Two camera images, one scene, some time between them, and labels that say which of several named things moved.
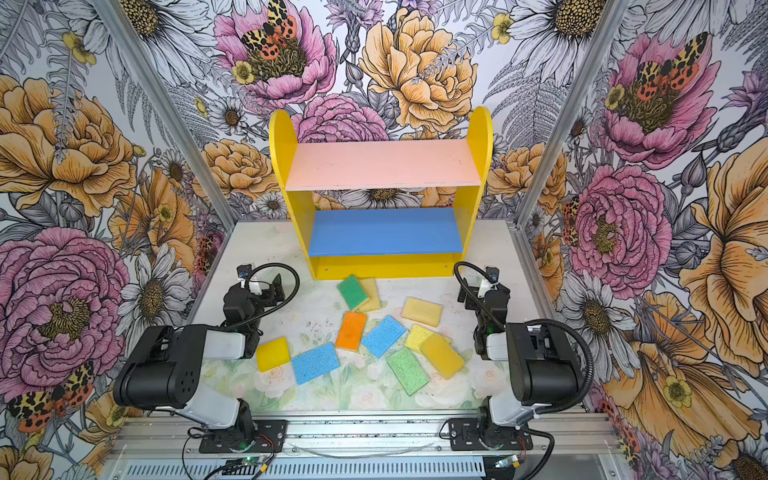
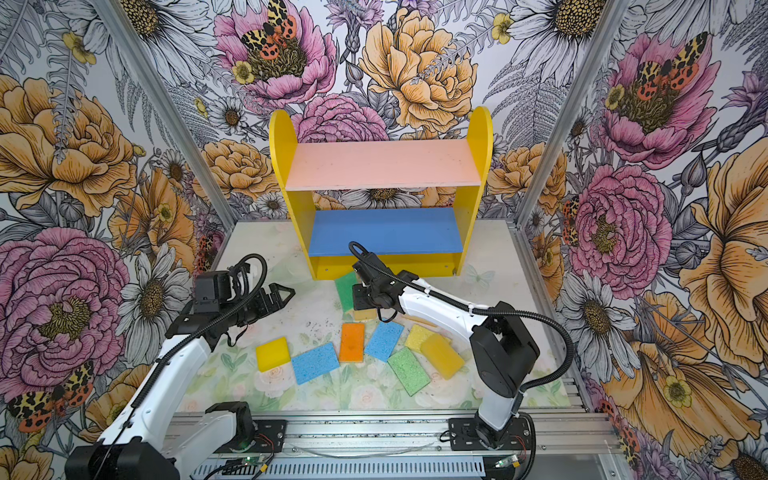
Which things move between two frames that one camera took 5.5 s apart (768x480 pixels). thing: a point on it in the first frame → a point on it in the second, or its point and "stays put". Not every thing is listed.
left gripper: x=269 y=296 stays put
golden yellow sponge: x=439 y=350 stays put
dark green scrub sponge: x=352 y=292 stays put
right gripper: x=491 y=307 → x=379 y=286
